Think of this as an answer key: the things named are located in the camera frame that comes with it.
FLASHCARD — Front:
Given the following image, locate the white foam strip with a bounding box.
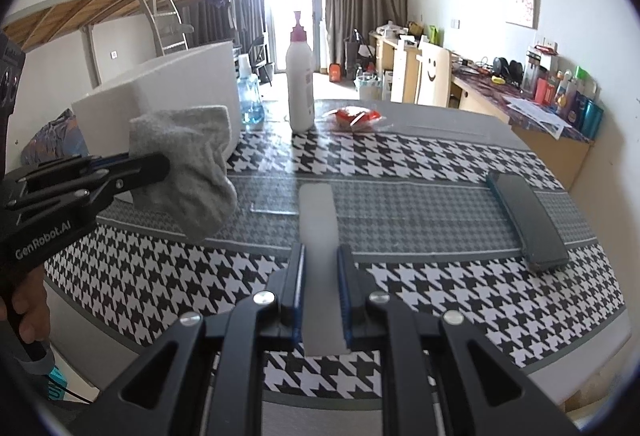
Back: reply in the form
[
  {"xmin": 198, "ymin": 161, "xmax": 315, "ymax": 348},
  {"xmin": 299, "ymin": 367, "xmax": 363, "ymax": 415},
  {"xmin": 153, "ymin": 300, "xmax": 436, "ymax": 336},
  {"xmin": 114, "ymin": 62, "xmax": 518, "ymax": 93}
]
[{"xmin": 298, "ymin": 183, "xmax": 348, "ymax": 357}]

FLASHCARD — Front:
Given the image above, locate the grey sock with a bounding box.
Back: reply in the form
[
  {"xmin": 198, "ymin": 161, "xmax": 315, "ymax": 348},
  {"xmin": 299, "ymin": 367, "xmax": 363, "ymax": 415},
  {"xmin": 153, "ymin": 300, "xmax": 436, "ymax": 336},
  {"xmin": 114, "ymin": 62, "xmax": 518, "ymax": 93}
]
[{"xmin": 129, "ymin": 105, "xmax": 238, "ymax": 242}]

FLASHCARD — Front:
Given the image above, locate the person's left hand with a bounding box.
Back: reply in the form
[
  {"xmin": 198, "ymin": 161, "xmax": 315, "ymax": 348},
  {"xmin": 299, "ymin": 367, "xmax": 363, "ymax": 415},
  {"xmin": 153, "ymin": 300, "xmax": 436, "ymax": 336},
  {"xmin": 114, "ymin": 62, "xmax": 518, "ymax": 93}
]
[{"xmin": 12, "ymin": 266, "xmax": 50, "ymax": 344}]

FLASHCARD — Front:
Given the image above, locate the blue patterned quilt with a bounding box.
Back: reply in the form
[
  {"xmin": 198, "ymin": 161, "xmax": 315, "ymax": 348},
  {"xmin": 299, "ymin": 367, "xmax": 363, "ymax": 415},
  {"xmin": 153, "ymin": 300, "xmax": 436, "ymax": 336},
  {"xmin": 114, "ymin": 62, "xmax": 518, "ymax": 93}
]
[{"xmin": 21, "ymin": 108, "xmax": 88, "ymax": 166}]

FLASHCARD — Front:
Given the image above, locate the white foam box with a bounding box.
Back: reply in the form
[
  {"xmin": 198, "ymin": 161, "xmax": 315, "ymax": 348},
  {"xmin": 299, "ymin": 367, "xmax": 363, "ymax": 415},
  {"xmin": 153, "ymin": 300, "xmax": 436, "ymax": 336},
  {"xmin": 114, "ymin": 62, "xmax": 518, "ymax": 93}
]
[{"xmin": 72, "ymin": 41, "xmax": 241, "ymax": 156}]

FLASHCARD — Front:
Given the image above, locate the houndstooth table cloth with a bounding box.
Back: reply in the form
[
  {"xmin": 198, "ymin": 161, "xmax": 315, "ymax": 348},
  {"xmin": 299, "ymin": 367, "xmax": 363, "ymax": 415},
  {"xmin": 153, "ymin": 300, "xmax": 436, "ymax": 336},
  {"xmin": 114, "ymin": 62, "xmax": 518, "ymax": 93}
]
[{"xmin": 44, "ymin": 98, "xmax": 633, "ymax": 436}]

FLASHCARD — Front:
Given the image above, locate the blue liquid clear bottle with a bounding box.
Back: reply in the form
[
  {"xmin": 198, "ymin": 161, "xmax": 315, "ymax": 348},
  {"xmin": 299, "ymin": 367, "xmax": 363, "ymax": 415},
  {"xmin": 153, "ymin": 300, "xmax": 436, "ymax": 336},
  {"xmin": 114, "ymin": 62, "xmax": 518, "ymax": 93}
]
[{"xmin": 236, "ymin": 53, "xmax": 265, "ymax": 126}]

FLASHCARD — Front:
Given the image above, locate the dark green phone case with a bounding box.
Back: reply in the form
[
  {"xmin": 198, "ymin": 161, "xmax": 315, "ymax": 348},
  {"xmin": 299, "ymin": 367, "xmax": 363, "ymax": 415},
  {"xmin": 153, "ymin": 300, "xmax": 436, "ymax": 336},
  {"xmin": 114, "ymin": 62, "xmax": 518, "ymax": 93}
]
[{"xmin": 486, "ymin": 171, "xmax": 570, "ymax": 272}]

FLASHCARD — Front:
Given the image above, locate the black folding chair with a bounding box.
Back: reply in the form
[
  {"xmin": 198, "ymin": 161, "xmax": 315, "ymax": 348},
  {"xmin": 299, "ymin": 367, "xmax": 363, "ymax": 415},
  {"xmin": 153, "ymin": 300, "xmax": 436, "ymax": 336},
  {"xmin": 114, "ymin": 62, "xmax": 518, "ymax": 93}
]
[{"xmin": 247, "ymin": 34, "xmax": 273, "ymax": 84}]

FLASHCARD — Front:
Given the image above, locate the white lotion pump bottle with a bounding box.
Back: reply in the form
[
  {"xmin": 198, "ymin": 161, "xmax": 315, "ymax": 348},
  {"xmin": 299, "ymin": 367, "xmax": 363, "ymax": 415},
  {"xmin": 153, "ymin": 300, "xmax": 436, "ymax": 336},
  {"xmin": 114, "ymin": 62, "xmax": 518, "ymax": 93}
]
[{"xmin": 285, "ymin": 11, "xmax": 314, "ymax": 133}]

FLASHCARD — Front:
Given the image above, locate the red white snack packet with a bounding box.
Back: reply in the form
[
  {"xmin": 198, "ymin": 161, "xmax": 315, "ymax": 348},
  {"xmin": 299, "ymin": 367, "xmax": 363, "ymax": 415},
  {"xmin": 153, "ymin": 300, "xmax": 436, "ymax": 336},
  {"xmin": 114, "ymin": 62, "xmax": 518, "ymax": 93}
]
[{"xmin": 326, "ymin": 105, "xmax": 384, "ymax": 133}]

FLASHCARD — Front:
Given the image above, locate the smiley wooden chair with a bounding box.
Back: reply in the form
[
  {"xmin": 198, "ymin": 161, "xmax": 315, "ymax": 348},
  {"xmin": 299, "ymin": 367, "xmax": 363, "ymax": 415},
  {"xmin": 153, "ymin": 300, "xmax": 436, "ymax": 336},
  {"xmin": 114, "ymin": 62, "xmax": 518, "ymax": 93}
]
[{"xmin": 416, "ymin": 41, "xmax": 451, "ymax": 107}]

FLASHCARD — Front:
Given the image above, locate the white bucket on floor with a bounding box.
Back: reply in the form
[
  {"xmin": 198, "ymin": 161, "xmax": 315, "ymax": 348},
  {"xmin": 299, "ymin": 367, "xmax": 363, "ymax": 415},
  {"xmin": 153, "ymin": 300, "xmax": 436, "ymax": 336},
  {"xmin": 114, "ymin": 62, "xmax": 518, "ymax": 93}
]
[{"xmin": 355, "ymin": 73, "xmax": 383, "ymax": 101}]

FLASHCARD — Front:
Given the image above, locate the wooden desk with cloth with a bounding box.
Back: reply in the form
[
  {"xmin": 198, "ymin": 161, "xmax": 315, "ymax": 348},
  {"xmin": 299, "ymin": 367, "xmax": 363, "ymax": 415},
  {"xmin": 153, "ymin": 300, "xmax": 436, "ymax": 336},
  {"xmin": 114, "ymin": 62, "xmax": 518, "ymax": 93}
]
[{"xmin": 451, "ymin": 68, "xmax": 592, "ymax": 191}]

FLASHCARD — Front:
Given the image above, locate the newspaper on desk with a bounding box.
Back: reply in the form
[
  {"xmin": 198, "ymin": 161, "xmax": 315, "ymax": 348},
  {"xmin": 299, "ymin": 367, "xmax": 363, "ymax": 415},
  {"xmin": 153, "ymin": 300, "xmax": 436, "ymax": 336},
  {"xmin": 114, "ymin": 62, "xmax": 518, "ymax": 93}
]
[{"xmin": 506, "ymin": 96, "xmax": 568, "ymax": 140}]

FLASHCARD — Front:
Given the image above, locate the far wooden desk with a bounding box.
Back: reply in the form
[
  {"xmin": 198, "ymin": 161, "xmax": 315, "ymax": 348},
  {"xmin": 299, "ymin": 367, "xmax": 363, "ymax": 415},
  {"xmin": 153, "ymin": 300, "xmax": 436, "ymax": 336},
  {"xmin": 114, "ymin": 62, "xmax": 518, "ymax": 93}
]
[{"xmin": 369, "ymin": 32, "xmax": 421, "ymax": 104}]

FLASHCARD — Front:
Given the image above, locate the wall picture canvas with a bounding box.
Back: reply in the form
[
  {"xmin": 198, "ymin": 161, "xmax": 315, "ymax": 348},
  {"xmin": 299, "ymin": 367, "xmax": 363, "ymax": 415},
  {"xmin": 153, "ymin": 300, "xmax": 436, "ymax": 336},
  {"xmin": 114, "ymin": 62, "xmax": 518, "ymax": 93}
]
[{"xmin": 504, "ymin": 0, "xmax": 540, "ymax": 29}]

